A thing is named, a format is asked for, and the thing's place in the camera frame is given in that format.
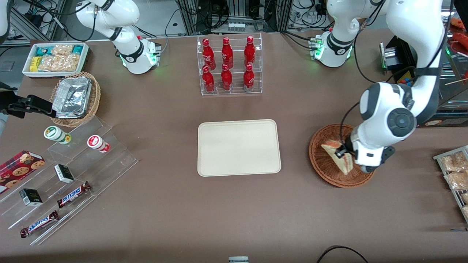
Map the triangular sandwich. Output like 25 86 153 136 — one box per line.
321 141 354 175

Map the brown wicker basket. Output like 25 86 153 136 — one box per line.
309 123 378 188

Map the light tan wicker basket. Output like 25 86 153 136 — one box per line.
49 72 101 128

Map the cream plastic tray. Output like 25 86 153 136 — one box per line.
197 119 282 177

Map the green lid snack cup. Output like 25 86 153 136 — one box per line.
44 126 72 145

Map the silver foil container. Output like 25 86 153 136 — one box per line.
52 76 93 119

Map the red cookie box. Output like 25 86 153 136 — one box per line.
0 150 46 194

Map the red lid snack cup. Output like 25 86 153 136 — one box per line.
87 135 110 153

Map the white rectangular snack bin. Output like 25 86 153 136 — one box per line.
22 42 90 78

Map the small black box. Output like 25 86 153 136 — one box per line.
19 188 43 207
54 164 75 183

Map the clear acrylic stepped display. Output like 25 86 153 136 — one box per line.
0 115 139 246

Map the Snickers chocolate bar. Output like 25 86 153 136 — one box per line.
20 210 59 238
57 181 92 209

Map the black food display case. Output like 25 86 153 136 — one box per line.
380 15 468 127

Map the red cola bottle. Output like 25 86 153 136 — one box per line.
244 35 256 67
221 37 234 69
243 64 255 92
202 38 216 70
202 65 215 92
221 64 233 91

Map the clear acrylic bottle rack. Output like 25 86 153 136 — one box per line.
197 32 263 96

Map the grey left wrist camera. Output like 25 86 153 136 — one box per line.
360 145 396 173

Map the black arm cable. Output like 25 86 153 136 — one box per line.
339 0 454 147

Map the aluminium frame stand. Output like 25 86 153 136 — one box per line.
9 0 67 41

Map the grey wire rack tray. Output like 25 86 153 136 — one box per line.
433 145 468 224

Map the black floor cable loop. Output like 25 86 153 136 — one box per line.
316 245 369 263

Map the aluminium frame rack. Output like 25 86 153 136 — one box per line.
175 0 293 35

